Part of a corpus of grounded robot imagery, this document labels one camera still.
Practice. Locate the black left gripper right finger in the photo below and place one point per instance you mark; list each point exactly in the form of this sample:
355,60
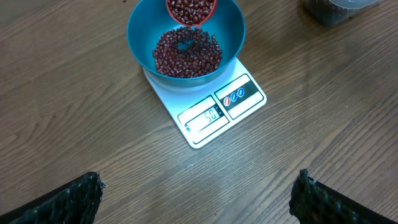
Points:
312,202

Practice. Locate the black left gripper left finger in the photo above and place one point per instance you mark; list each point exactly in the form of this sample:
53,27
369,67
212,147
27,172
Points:
74,202

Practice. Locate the orange scoop with blue handle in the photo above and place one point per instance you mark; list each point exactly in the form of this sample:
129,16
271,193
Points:
191,12

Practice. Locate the white digital kitchen scale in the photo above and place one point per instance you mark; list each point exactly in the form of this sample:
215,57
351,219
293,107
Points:
202,113

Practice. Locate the red beans in bowl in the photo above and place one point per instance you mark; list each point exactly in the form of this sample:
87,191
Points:
187,53

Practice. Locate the blue plastic bowl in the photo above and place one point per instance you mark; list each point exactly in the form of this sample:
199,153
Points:
150,19

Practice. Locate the clear plastic container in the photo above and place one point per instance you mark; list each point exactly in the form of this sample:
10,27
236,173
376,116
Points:
333,12

